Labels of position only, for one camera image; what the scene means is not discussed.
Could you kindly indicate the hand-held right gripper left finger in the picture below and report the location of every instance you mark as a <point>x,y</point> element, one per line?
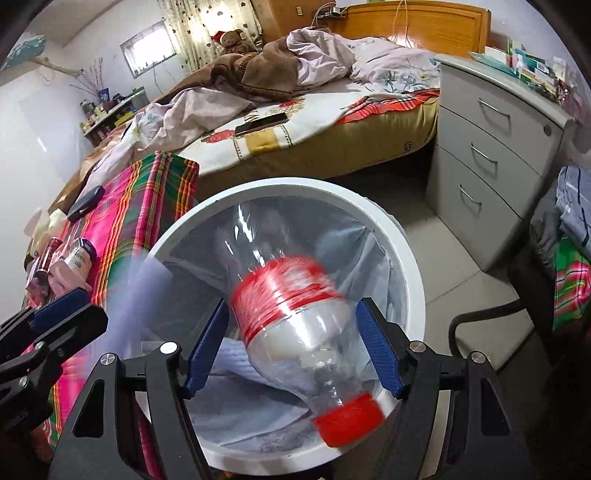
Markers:
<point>207,350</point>

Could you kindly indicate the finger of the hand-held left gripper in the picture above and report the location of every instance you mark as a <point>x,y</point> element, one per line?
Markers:
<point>62,307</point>
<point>81,327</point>

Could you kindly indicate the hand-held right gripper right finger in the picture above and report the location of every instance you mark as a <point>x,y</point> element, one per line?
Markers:
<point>378,346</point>

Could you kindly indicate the red drink can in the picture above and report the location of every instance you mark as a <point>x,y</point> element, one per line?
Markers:
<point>48,263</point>

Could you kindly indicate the clear plastic bottle red label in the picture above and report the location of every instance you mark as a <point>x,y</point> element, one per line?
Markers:
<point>286,286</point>

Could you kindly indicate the white round trash bin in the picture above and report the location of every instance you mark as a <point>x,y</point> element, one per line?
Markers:
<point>286,187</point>

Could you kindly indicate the pink wrapper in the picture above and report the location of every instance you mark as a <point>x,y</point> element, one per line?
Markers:
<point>69,279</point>

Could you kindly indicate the small clear labelled bottle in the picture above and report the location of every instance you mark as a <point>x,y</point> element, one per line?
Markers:
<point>81,258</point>

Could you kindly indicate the soft tissue pack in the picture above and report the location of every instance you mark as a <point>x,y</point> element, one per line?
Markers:
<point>51,226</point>

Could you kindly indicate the black glasses case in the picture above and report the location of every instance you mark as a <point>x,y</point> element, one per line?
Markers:
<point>85,203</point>

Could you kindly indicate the black chair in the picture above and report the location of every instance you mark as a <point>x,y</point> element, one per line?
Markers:
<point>526,277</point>

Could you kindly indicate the shelf with bottles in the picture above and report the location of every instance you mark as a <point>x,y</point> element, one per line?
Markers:
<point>115,115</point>

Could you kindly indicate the folded plaid cloth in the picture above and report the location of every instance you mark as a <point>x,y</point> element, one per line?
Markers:
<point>572,286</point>

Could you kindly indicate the grey drawer cabinet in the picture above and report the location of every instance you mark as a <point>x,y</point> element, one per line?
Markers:
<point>489,152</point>

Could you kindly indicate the decorative dry branches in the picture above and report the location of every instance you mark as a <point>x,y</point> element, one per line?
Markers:
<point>90,78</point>

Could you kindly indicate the black smartphone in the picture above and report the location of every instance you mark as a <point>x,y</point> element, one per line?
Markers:
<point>261,124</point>

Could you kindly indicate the floral bed sheet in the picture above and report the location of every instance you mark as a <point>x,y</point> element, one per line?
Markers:
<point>323,120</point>

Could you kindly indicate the air conditioner pipe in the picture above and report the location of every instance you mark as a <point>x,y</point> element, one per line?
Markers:
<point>57,67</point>

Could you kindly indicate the folded grey clothes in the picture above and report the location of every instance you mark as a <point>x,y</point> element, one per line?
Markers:
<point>572,203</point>

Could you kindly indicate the covered air conditioner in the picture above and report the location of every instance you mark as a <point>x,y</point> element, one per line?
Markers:
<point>23,50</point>

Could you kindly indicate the small window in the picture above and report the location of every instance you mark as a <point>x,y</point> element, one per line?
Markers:
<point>147,46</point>

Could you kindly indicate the pale pink duvet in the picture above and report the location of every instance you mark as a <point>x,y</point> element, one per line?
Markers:
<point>392,64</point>

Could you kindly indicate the brown blanket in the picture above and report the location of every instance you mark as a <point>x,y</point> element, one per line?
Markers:
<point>268,69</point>

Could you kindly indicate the patterned curtain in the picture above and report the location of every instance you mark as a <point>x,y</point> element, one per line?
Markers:
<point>194,32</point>

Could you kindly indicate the brown teddy bear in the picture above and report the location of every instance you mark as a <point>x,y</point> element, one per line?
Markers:
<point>233,41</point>

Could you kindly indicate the pile of small boxes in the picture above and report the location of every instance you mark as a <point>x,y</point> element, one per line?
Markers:
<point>526,69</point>

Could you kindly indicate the wooden bed headboard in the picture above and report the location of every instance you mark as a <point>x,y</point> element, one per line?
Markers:
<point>438,23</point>

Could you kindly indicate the wooden wardrobe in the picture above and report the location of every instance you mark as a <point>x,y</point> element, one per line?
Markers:
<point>270,14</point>

